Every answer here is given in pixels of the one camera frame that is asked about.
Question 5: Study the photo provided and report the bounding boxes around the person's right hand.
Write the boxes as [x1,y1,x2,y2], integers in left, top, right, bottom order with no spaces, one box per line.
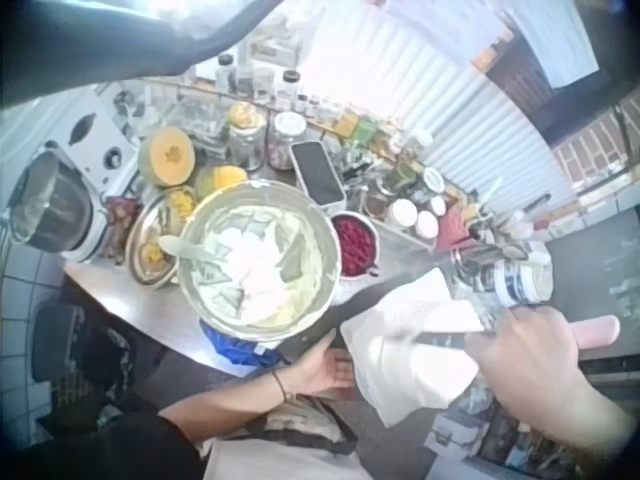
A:
[464,304,594,427]

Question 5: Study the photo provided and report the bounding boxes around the person's left hand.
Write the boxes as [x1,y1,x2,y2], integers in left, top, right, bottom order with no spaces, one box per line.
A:
[291,332,362,400]

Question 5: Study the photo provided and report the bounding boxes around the pink handled spatula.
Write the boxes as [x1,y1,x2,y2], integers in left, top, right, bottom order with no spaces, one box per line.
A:
[413,314,622,354]

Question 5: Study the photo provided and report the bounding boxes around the heap of boxes under counter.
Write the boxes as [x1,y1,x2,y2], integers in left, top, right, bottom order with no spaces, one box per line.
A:
[423,397,581,480]

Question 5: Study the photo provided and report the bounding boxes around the red cloth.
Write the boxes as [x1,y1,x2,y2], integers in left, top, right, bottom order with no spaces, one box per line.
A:
[433,203,472,252]

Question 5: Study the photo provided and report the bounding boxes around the small white lidded jar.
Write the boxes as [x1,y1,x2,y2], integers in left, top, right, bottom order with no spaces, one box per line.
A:
[416,209,441,239]

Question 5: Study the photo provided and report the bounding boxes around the large white lidded jar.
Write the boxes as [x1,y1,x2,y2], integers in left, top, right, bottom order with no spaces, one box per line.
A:
[389,198,419,232]

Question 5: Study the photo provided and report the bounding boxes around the bowl of red berries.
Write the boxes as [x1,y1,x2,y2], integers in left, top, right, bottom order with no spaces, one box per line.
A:
[329,210,382,279]

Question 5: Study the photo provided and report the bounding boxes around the large metal mixing bowl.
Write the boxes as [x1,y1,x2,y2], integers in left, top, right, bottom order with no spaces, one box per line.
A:
[176,179,344,344]

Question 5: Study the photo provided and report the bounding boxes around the phone in white case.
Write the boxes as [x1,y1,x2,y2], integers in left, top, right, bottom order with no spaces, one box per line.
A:
[289,140,348,211]

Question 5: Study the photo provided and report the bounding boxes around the blue cloth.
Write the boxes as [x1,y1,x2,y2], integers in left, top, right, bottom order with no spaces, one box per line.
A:
[199,319,292,372]

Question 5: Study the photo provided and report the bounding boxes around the glass jar white lid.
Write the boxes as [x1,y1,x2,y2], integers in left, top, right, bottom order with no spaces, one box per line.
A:
[268,110,308,173]

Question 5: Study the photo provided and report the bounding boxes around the shelf of spice jars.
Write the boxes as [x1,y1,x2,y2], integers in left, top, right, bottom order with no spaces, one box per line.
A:
[212,52,454,174]

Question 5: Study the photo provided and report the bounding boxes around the pale green spatula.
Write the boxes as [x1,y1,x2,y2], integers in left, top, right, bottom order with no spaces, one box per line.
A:
[157,234,229,267]

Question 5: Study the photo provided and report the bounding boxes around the green yellow melon piece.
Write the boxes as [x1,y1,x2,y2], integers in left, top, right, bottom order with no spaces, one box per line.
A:
[194,164,250,201]

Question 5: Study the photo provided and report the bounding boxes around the hanging white paper sheet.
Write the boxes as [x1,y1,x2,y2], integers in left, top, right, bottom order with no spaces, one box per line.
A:
[503,0,600,92]

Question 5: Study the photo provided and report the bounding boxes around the glass jar yellow contents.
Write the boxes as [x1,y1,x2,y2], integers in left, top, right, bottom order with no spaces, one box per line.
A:
[225,101,269,174]

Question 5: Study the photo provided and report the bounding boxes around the metal bowl of fruit pieces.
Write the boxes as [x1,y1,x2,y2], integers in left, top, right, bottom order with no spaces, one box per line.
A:
[124,185,200,290]

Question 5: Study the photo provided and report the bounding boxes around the brown packet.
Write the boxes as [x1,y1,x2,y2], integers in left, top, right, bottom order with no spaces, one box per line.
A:
[101,194,140,264]

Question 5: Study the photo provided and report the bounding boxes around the white stand mixer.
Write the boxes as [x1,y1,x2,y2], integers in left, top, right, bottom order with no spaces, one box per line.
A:
[8,89,142,265]

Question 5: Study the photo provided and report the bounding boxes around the dark grey curved cover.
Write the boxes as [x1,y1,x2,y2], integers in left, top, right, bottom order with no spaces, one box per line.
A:
[0,0,284,109]

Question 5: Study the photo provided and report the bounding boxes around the dark wrist bracelet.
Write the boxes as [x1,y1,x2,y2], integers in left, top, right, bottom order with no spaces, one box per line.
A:
[271,368,297,404]

